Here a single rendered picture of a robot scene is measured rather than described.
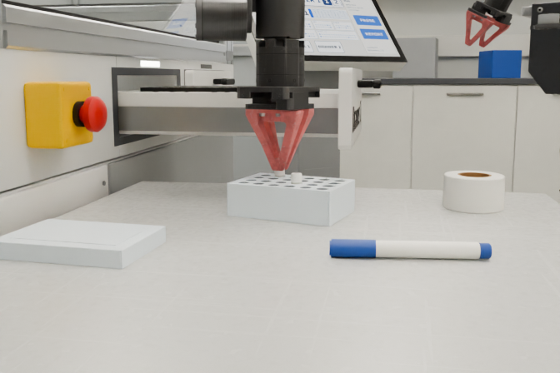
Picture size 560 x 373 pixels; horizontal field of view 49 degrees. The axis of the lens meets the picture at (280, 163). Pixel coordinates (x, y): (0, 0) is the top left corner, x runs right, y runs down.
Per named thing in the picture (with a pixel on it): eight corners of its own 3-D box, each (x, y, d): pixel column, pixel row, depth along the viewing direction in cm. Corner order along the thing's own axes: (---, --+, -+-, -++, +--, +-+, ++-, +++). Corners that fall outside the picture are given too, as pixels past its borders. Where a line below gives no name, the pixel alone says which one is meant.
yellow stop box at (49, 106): (99, 142, 73) (97, 81, 72) (68, 149, 66) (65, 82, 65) (59, 141, 74) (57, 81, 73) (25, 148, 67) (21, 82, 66)
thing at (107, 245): (166, 241, 59) (165, 225, 59) (122, 269, 51) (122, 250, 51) (48, 234, 62) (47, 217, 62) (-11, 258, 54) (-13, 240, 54)
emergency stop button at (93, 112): (111, 130, 71) (109, 95, 71) (94, 133, 67) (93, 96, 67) (87, 130, 72) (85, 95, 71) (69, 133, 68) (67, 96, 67)
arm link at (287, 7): (308, -17, 69) (300, -9, 75) (247, -18, 68) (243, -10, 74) (308, 47, 70) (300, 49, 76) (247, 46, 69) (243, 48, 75)
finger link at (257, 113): (243, 171, 73) (243, 91, 72) (270, 164, 80) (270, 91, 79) (297, 175, 71) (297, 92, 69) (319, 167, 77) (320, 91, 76)
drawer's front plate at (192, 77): (232, 117, 148) (231, 71, 146) (194, 127, 120) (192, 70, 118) (224, 117, 148) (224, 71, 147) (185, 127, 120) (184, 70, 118)
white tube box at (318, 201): (354, 211, 73) (355, 179, 72) (329, 226, 65) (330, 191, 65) (260, 201, 78) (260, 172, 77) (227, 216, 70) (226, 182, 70)
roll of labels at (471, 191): (452, 213, 71) (453, 179, 71) (436, 201, 78) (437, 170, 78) (512, 213, 71) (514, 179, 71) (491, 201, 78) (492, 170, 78)
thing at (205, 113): (350, 123, 110) (351, 89, 109) (338, 137, 85) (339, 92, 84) (137, 121, 117) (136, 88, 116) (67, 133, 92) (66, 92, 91)
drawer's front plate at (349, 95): (361, 131, 112) (362, 69, 110) (351, 150, 83) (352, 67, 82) (351, 131, 112) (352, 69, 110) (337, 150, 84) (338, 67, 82)
